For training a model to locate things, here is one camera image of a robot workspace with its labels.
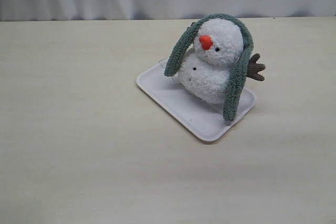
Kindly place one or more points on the white plush snowman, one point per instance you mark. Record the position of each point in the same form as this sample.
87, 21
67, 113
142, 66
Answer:
210, 69

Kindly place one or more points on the green knitted scarf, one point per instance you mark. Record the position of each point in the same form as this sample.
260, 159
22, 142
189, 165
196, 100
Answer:
236, 85

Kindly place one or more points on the white rectangular plastic tray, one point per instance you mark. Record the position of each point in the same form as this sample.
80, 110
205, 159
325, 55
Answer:
202, 119

